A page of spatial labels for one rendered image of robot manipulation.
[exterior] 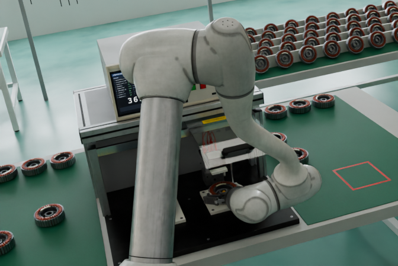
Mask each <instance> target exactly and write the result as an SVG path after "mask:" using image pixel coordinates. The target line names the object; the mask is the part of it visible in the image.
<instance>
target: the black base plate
mask: <svg viewBox="0 0 398 266"><path fill-rule="evenodd" d="M232 167H233V177H234V183H238V184H240V185H242V186H247V185H252V184H256V183H259V182H262V181H265V180H267V179H268V178H267V177H266V176H263V177H259V175H258V171H257V165H255V164H254V165H252V166H251V164H250V163H249V160H248V159H247V160H244V161H239V162H235V163H232ZM226 168H227V170H228V171H227V172H225V173H226V176H225V177H224V181H230V182H232V175H231V169H230V164H227V166H226ZM210 186H211V185H207V186H206V185H205V183H204V181H203V176H202V171H201V170H199V171H194V172H189V173H186V174H182V175H179V176H178V189H177V198H176V199H177V200H178V203H179V205H180V207H181V210H182V212H183V214H184V216H185V219H186V222H184V223H179V224H176V225H175V233H174V250H173V258H175V257H180V256H182V255H186V254H190V253H193V252H197V251H201V250H204V249H208V248H212V247H215V246H219V245H223V244H226V243H230V242H234V241H238V240H241V239H245V238H249V237H252V236H256V235H260V234H263V233H267V232H270V231H273V230H277V229H282V228H284V227H289V226H292V225H296V224H299V223H300V219H299V217H298V216H297V215H296V214H295V212H294V211H293V210H292V208H291V207H289V208H287V209H282V210H279V211H276V212H275V213H273V214H270V215H269V216H268V217H267V218H266V219H265V220H263V221H261V222H259V223H246V222H244V221H242V220H240V219H238V218H237V217H236V216H235V215H234V214H233V212H232V211H231V210H229V211H225V212H222V213H217V214H214V215H211V214H210V212H209V210H208V208H207V206H206V204H204V201H203V199H202V197H201V195H200V191H204V190H208V189H209V187H210ZM107 198H108V203H109V207H110V212H111V215H109V216H108V215H106V216H105V224H106V227H107V233H108V239H109V243H110V249H111V255H112V259H113V265H114V266H119V265H120V264H121V263H122V262H123V261H124V260H125V259H128V258H129V250H130V236H131V222H132V214H133V200H134V186H133V187H128V188H124V189H120V190H116V191H111V192H108V193H107Z"/></svg>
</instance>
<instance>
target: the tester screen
mask: <svg viewBox="0 0 398 266"><path fill-rule="evenodd" d="M111 75H112V79H113V84H114V90H115V95H116V99H117V105H118V110H119V114H120V115H121V114H126V113H131V112H135V111H140V110H141V108H137V109H134V110H129V111H123V112H120V108H122V107H127V106H131V105H136V104H141V103H142V102H136V103H132V104H128V103H127V98H130V97H135V96H137V94H136V88H135V86H134V84H131V83H130V82H129V81H127V80H126V79H125V77H124V76H123V74H122V73H121V72H120V73H115V74H111Z"/></svg>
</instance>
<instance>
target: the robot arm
mask: <svg viewBox="0 0 398 266"><path fill-rule="evenodd" d="M119 66H120V70H121V73H122V74H123V76H124V77H125V79H126V80H127V81H129V82H130V83H131V84H134V86H135V88H136V94H137V96H138V98H139V100H141V101H142V103H141V110H140V124H139V138H138V145H137V159H136V164H137V165H136V179H135V186H134V200H133V214H132V222H131V236H130V250H129V258H128V259H125V260H124V261H123V262H122V263H121V264H120V265H119V266H177V264H176V263H175V262H173V261H172V259H173V250H174V233H175V216H176V198H177V189H178V173H179V155H180V146H181V129H182V112H183V104H184V103H185V102H186V101H187V99H188V98H189V96H190V92H191V90H192V88H193V84H204V85H211V86H215V89H216V93H217V96H218V98H219V100H220V103H221V105H222V108H223V111H224V114H225V116H226V119H227V122H228V124H229V126H230V128H231V129H232V130H233V132H234V133H235V134H236V136H238V137H239V138H240V139H242V140H243V141H244V142H246V143H247V144H249V145H251V146H253V147H255V148H257V149H259V150H260V151H262V152H264V153H266V154H267V155H269V156H272V157H273V158H275V159H277V160H278V161H279V162H280V164H278V165H277V166H276V167H275V169H274V172H273V173H272V175H271V178H269V179H267V180H265V181H262V182H259V183H256V184H252V185H247V186H242V185H240V184H237V186H238V187H233V188H231V189H229V190H228V191H227V192H226V193H221V194H215V195H212V193H209V192H208V191H206V196H204V197H203V200H204V204H212V205H215V206H218V205H219V204H220V203H221V202H222V203H226V204H227V206H228V208H229V209H230V210H231V211H232V212H233V214H234V215H235V216H236V217H237V218H238V219H240V220H242V221H244V222H246V223H259V222H261V221H263V220H265V219H266V218H267V217H268V216H269V215H270V214H273V213H275V212H276V211H279V210H282V209H287V208H289V207H293V206H295V205H297V204H300V203H302V202H304V201H306V200H308V199H309V198H311V197H313V196H314V195H315V194H316V193H317V192H318V191H319V190H320V187H321V185H322V178H321V175H320V173H319V171H318V170H317V169H316V168H315V167H313V166H310V165H303V164H301V163H300V161H299V158H298V156H297V154H296V153H295V151H294V150H293V149H292V148H291V147H290V146H289V145H288V144H286V143H285V142H283V141H282V140H281V139H279V138H278V137H276V136H274V135H273V134H272V133H270V132H269V131H267V130H265V129H264V128H263V127H261V126H260V125H258V124H257V123H256V122H255V121H254V120H253V118H252V101H253V93H254V90H255V72H256V68H255V58H254V53H253V48H252V45H251V41H250V39H249V36H248V34H247V32H246V30H245V28H244V26H243V25H242V24H241V23H240V22H239V21H238V20H236V19H234V18H230V17H223V18H219V19H216V20H214V21H212V22H211V23H210V24H208V25H207V27H206V29H199V30H195V29H189V28H164V29H157V30H149V31H145V32H142V33H139V34H136V35H134V36H132V37H130V38H128V39H127V40H126V41H125V42H124V43H123V45H122V47H121V49H120V54H119Z"/></svg>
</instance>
